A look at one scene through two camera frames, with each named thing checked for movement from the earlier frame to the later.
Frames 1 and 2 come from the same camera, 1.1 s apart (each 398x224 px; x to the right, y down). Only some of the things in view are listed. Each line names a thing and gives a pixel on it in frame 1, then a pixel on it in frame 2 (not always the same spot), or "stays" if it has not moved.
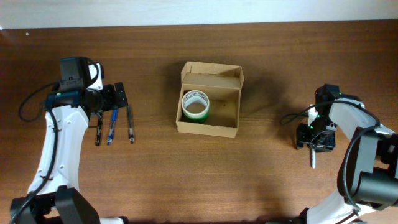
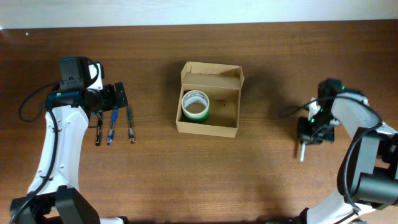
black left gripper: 120,95 stays
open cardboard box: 222,83 stays
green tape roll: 197,121 stays
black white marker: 313,158 -> 302,152
